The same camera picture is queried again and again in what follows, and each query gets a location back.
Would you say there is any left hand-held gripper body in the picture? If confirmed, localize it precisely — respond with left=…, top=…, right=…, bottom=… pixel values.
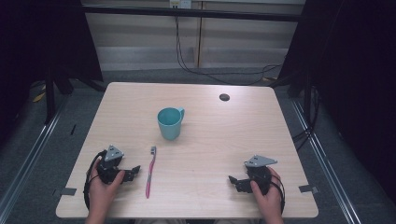
left=96, top=144, right=126, bottom=185

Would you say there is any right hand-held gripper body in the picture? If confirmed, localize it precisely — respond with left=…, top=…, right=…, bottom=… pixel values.
left=244, top=154, right=279, bottom=196

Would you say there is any pink toothbrush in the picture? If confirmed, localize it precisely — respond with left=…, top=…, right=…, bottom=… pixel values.
left=145, top=146, right=158, bottom=200

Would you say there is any teal cup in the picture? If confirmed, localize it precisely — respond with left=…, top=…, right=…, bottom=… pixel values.
left=156, top=106, right=186, bottom=141

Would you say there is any person's left hand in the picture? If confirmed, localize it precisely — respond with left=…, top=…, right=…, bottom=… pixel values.
left=88, top=158, right=126, bottom=204

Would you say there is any person's right hand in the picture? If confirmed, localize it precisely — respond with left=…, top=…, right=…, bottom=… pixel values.
left=249, top=166, right=284, bottom=214

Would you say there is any grey tape piece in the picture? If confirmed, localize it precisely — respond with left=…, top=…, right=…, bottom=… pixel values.
left=59, top=187, right=78, bottom=197
left=298, top=184, right=319, bottom=194

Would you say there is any black metal stand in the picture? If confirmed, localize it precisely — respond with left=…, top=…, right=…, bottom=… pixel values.
left=44, top=66, right=58, bottom=125

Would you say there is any yellow floor tape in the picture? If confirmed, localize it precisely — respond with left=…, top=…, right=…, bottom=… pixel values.
left=32, top=91, right=47, bottom=104

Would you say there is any black curtain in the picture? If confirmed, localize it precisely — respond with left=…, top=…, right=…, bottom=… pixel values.
left=276, top=0, right=396, bottom=204
left=0, top=0, right=105, bottom=147

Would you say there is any black horizontal bar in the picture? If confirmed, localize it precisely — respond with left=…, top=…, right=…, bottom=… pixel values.
left=81, top=5, right=305, bottom=23

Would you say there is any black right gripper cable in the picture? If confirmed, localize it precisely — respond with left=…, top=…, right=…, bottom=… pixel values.
left=270, top=173, right=287, bottom=216

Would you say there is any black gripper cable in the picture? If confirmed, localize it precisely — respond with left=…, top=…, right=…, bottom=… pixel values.
left=82, top=149, right=107, bottom=211
left=270, top=173, right=287, bottom=216

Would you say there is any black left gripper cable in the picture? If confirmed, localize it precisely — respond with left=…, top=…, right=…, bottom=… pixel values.
left=82, top=149, right=107, bottom=211

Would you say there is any metal floor rail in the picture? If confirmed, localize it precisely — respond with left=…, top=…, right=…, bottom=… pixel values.
left=0, top=95, right=69, bottom=217
left=290, top=98, right=362, bottom=224

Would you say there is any bundle of black floor cables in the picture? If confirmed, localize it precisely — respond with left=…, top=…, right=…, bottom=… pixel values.
left=291, top=85, right=322, bottom=152

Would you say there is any long black wall cable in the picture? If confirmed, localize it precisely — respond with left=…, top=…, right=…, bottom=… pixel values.
left=174, top=15, right=283, bottom=87

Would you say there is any white wall socket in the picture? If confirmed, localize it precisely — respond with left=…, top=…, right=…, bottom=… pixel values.
left=169, top=0, right=192, bottom=9

